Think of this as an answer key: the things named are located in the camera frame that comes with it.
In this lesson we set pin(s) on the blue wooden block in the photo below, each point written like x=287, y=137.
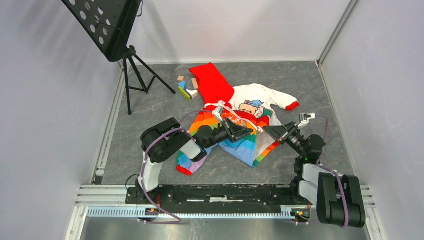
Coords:
x=182, y=85

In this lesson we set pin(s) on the corner aluminium wall profile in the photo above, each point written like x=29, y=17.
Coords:
x=352, y=4

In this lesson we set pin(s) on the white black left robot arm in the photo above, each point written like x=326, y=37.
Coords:
x=163, y=140

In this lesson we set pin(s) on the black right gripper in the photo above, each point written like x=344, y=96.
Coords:
x=279, y=132

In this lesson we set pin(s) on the green yellow wooden block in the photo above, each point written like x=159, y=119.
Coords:
x=185, y=93

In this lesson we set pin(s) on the long wooden block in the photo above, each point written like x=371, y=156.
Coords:
x=195, y=83

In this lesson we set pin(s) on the beige wooden block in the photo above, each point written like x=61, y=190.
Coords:
x=192, y=93

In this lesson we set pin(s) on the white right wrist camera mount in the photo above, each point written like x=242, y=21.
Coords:
x=304, y=119

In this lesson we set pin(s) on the rainbow and white kids jacket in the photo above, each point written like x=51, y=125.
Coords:
x=249, y=105

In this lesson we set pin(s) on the black perforated music stand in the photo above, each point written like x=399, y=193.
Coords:
x=109, y=24

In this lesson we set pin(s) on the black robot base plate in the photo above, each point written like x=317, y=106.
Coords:
x=219, y=198

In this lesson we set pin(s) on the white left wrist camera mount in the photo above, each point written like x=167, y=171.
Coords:
x=217, y=112

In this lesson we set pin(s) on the aluminium frame rail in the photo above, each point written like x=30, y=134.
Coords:
x=109, y=201

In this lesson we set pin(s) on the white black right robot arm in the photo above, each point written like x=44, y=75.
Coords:
x=337, y=197

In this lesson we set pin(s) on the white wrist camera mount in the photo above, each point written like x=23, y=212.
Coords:
x=217, y=112
x=304, y=119

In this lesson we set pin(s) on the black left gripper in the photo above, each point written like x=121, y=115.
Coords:
x=231, y=127

